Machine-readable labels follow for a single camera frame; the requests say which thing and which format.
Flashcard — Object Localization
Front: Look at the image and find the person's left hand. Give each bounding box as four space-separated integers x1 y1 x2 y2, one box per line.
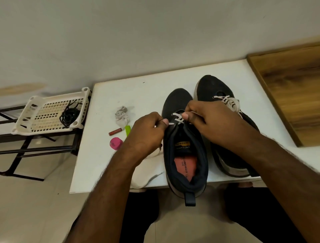
120 111 170 163

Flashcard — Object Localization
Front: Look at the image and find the person's right hand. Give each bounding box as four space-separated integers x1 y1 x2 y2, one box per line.
181 99 263 158

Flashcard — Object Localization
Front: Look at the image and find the grey shoelace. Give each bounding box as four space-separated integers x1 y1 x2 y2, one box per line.
212 94 242 115

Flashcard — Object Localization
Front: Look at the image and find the dark sneaker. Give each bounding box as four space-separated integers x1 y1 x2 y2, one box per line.
161 87 210 207
194 74 263 179

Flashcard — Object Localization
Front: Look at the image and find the grey shoelaces bundle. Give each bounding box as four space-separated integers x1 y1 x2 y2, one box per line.
129 112 193 191

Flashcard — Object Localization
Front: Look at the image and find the black shoelace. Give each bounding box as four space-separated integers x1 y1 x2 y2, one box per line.
63 100 86 123
59 105 82 128

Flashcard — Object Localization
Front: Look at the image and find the person's right forearm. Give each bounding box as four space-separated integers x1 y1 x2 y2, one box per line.
242 138 320 243

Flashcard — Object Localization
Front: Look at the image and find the person's left forearm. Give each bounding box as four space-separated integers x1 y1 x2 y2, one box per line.
64 150 151 243

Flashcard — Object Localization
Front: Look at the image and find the crumpled white paper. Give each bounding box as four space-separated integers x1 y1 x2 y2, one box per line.
114 105 131 129

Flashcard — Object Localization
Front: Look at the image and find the pink capped white bottle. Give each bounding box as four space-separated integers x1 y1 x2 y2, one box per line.
109 137 124 151

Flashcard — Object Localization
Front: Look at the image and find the wooden board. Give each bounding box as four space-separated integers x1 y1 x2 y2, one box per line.
247 44 320 148

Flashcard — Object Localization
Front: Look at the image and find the white perforated plastic tray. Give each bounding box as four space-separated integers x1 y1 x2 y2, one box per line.
11 86 92 137

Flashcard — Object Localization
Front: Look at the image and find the black metal rack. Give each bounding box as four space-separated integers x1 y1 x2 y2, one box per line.
0 102 85 182

